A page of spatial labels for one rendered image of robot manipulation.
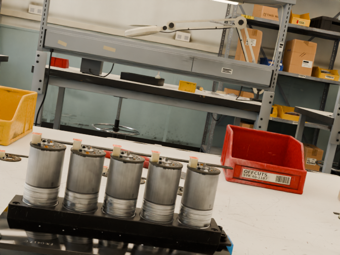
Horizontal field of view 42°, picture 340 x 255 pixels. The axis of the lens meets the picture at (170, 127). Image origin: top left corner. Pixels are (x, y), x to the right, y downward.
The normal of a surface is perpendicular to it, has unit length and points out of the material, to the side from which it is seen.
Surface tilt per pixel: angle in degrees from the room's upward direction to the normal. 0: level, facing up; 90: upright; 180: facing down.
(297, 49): 86
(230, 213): 0
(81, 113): 90
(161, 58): 90
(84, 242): 0
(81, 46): 90
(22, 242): 0
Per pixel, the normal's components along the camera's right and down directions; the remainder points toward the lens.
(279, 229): 0.18, -0.97
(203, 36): 0.04, 0.14
